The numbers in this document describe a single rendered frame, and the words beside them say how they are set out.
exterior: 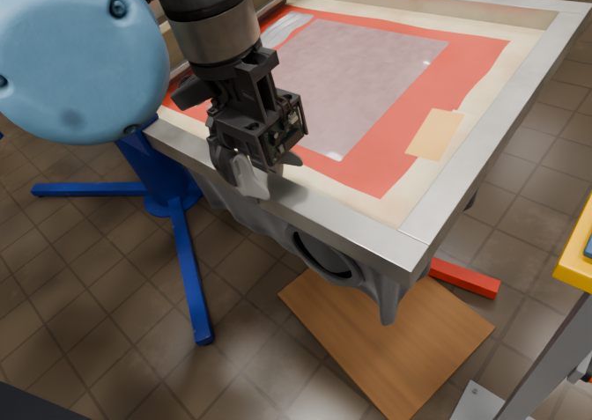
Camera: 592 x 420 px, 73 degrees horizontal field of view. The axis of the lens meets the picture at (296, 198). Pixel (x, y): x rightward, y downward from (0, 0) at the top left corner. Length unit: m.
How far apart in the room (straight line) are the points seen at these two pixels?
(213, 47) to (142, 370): 1.41
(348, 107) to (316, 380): 0.99
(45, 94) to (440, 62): 0.65
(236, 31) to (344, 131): 0.30
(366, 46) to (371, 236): 0.46
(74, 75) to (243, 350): 1.38
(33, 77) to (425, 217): 0.38
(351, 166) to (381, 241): 0.16
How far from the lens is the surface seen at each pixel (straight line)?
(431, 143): 0.59
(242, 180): 0.48
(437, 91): 0.69
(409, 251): 0.43
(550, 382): 0.85
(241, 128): 0.40
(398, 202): 0.52
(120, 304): 1.84
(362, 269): 0.68
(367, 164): 0.57
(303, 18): 0.96
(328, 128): 0.63
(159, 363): 1.64
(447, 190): 0.49
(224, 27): 0.36
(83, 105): 0.20
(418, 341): 1.43
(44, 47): 0.19
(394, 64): 0.76
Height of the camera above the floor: 1.35
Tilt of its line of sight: 48 degrees down
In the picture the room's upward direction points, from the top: 17 degrees counter-clockwise
